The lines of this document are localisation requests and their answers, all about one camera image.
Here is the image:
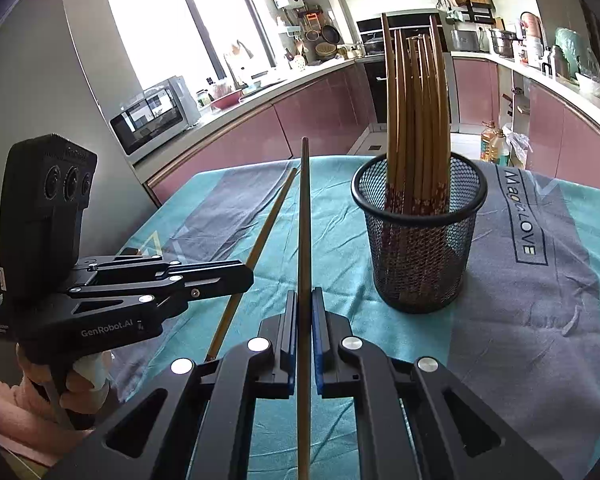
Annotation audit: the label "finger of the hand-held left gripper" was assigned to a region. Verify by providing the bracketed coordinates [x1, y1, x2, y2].
[67, 259, 255, 319]
[74, 254, 182, 282]

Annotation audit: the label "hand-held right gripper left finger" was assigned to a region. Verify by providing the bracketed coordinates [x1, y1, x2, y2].
[42, 290, 300, 480]

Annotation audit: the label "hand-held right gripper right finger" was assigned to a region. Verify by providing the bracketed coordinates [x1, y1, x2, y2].
[311, 287, 564, 480]

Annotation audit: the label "light bamboo chopstick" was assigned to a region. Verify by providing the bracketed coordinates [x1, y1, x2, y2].
[297, 136, 313, 480]
[205, 166, 300, 364]

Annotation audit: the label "black mesh holder cup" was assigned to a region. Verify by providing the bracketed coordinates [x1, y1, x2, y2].
[350, 152, 489, 315]

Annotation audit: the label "bunch of red-patterned chopsticks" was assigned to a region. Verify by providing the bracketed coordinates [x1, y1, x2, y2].
[381, 12, 454, 307]

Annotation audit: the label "hanging kitchen utensils rack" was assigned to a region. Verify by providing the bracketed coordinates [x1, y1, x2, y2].
[279, 6, 342, 60]

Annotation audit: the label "person's left hand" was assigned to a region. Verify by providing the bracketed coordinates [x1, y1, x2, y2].
[16, 342, 114, 431]

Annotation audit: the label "silver countertop microwave oven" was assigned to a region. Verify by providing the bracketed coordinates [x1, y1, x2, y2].
[109, 75, 202, 157]

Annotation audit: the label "pink wash basin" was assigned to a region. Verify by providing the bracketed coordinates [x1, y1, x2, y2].
[209, 89, 244, 112]

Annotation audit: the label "pink kitchen base cabinets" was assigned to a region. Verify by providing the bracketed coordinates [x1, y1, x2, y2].
[144, 56, 600, 202]

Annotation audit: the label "teal and grey tablecloth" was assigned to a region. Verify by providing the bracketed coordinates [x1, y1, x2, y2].
[107, 154, 600, 480]

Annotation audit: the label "kitchen window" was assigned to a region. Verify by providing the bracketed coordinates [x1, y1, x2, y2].
[102, 0, 277, 100]

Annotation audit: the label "black built-in oven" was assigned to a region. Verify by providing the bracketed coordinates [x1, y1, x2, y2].
[364, 54, 454, 127]

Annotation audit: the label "yellow cooking oil bottle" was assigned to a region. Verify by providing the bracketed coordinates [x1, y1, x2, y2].
[479, 120, 506, 164]

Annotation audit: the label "white plastic bag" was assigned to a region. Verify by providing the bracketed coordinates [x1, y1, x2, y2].
[505, 129, 534, 172]

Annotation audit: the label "dark lidded cooking pot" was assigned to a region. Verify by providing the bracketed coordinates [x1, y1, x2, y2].
[362, 32, 387, 57]

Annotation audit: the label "black range hood panel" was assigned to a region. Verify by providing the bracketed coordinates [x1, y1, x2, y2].
[355, 9, 452, 57]

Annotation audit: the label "white kitchen countertop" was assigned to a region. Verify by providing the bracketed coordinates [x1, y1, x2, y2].
[127, 50, 600, 166]

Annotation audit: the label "large steel stockpot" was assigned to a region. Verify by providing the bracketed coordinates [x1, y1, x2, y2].
[488, 27, 519, 59]

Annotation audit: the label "white countertop appliance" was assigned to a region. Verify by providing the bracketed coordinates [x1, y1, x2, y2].
[524, 35, 547, 69]

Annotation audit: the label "steel thermos flask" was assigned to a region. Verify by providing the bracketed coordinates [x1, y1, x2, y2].
[549, 44, 569, 79]

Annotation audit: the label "white bowl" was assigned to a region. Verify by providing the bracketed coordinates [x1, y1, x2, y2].
[574, 72, 600, 99]

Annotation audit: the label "pink electric kettle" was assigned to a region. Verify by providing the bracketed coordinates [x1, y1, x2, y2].
[519, 11, 544, 42]

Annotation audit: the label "black wall rack with boards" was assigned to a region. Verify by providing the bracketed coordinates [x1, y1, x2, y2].
[431, 0, 497, 24]

